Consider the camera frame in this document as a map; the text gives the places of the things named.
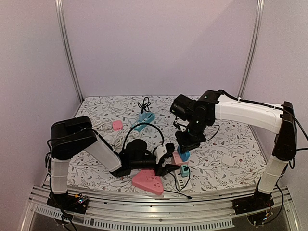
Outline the aluminium front rail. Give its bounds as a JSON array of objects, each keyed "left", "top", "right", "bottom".
[{"left": 18, "top": 185, "right": 299, "bottom": 231}]

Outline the teal power strip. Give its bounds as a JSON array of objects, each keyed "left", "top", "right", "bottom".
[{"left": 132, "top": 112, "right": 155, "bottom": 132}]

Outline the floral table mat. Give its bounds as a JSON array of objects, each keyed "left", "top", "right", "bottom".
[{"left": 67, "top": 96, "right": 266, "bottom": 193}]

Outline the black thin adapter cable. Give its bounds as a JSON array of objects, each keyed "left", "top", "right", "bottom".
[{"left": 165, "top": 166, "right": 193, "bottom": 200}]

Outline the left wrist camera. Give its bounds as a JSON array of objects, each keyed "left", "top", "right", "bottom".
[{"left": 154, "top": 143, "right": 175, "bottom": 164}]

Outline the pink flat plug adapter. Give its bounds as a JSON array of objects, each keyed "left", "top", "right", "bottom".
[{"left": 112, "top": 120, "right": 123, "bottom": 131}]

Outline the white coiled power cord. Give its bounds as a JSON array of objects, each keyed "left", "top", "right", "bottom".
[{"left": 92, "top": 119, "right": 114, "bottom": 132}]

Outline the aluminium frame post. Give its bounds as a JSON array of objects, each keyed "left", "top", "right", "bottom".
[
  {"left": 237, "top": 0, "right": 265, "bottom": 98},
  {"left": 55, "top": 0, "right": 84, "bottom": 103}
]

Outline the blue plug adapter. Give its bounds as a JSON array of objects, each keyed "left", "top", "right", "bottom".
[{"left": 178, "top": 148, "right": 190, "bottom": 162}]

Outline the white power strip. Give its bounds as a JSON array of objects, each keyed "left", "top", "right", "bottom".
[{"left": 174, "top": 169, "right": 192, "bottom": 192}]

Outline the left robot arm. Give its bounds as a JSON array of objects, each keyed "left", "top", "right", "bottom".
[{"left": 45, "top": 116, "right": 179, "bottom": 214}]

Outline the right aluminium frame post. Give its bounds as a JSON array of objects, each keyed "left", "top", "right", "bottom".
[{"left": 237, "top": 0, "right": 265, "bottom": 98}]

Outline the pink cube socket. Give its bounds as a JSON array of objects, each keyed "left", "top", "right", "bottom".
[{"left": 171, "top": 151, "right": 189, "bottom": 166}]

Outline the left aluminium frame post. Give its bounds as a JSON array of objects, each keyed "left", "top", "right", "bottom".
[{"left": 55, "top": 0, "right": 84, "bottom": 103}]

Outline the light blue charger plug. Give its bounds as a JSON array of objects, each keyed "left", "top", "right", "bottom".
[{"left": 138, "top": 112, "right": 147, "bottom": 121}]

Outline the pink power strip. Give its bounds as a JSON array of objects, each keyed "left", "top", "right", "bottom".
[{"left": 132, "top": 169, "right": 164, "bottom": 195}]

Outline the white square adapter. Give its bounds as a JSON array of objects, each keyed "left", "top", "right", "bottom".
[{"left": 221, "top": 155, "right": 235, "bottom": 166}]

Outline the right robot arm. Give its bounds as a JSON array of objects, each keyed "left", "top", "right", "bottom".
[{"left": 170, "top": 90, "right": 303, "bottom": 215}]

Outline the teal small adapter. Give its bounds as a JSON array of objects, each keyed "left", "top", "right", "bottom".
[{"left": 180, "top": 165, "right": 190, "bottom": 178}]

